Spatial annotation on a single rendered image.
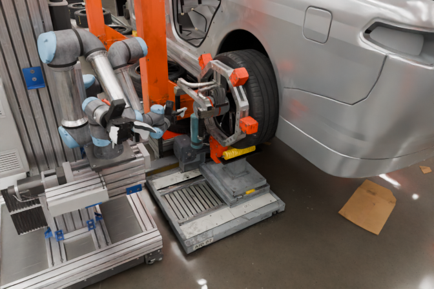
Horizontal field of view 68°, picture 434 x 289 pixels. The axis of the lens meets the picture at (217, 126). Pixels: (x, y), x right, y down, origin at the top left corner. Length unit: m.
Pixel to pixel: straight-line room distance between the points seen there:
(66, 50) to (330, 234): 2.05
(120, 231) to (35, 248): 0.48
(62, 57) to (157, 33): 0.99
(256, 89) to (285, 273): 1.17
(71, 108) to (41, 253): 0.99
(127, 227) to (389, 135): 1.58
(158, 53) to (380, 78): 1.46
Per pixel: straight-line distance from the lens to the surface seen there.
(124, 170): 1.81
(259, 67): 2.00
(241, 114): 1.92
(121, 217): 2.27
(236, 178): 2.49
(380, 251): 2.60
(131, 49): 1.80
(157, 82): 2.41
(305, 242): 2.45
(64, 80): 1.51
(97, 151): 1.74
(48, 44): 1.44
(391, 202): 3.02
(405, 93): 1.56
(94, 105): 1.29
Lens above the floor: 1.81
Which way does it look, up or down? 31 degrees down
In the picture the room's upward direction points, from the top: 2 degrees clockwise
